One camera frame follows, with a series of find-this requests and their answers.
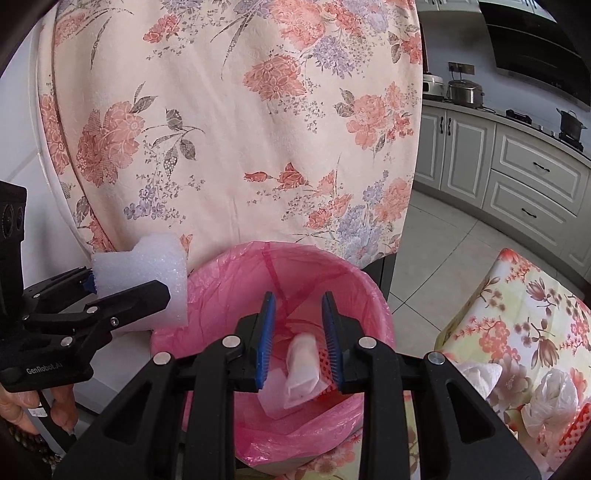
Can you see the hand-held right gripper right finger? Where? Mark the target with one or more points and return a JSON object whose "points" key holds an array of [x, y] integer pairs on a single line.
{"points": [[330, 341]]}

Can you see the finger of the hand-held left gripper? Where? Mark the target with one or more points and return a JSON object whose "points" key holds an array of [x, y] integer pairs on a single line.
{"points": [[90, 282], [138, 300]]}

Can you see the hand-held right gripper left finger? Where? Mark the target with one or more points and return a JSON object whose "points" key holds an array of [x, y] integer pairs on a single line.
{"points": [[266, 341]]}

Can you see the white foam block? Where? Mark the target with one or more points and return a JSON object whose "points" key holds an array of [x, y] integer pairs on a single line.
{"points": [[147, 263]]}

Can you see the white paper packet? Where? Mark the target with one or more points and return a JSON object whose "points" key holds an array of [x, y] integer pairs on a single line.
{"points": [[300, 369]]}

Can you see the pink plastic trash bag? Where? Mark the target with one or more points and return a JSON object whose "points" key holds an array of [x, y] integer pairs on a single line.
{"points": [[231, 286]]}

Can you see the white tissue wad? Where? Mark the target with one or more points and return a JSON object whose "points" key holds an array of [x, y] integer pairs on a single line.
{"points": [[480, 376]]}

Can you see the red foam fruit net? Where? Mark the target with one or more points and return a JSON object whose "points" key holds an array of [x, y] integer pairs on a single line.
{"points": [[323, 361], [570, 443]]}

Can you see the person's left hand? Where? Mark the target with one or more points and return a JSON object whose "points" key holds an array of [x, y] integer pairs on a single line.
{"points": [[62, 406]]}

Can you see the white foam sheet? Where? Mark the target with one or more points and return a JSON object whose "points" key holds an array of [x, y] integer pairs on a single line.
{"points": [[272, 398]]}

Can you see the pink floral cloth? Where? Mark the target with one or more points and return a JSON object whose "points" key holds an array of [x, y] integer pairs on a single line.
{"points": [[207, 138]]}

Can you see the floral tablecloth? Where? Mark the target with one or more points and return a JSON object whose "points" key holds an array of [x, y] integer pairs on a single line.
{"points": [[517, 323]]}

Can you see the white plastic bag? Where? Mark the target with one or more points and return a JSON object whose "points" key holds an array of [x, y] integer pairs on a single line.
{"points": [[554, 397]]}

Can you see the white kitchen cabinet unit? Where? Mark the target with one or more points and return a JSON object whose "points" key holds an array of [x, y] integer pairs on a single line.
{"points": [[466, 147]]}

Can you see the white rice cooker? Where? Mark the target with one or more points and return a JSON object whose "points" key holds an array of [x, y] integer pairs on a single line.
{"points": [[433, 86]]}

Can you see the steel pressure cooker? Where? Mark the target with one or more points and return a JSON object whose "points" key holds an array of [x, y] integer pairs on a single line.
{"points": [[464, 94]]}

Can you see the black gas stove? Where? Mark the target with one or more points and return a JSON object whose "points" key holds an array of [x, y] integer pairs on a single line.
{"points": [[517, 114]]}

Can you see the black pot on stove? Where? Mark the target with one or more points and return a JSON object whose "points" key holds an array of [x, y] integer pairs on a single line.
{"points": [[571, 125]]}

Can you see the black range hood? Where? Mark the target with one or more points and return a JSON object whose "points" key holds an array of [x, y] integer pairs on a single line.
{"points": [[531, 46]]}

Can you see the wall socket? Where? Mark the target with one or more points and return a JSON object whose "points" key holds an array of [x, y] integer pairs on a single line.
{"points": [[461, 68]]}

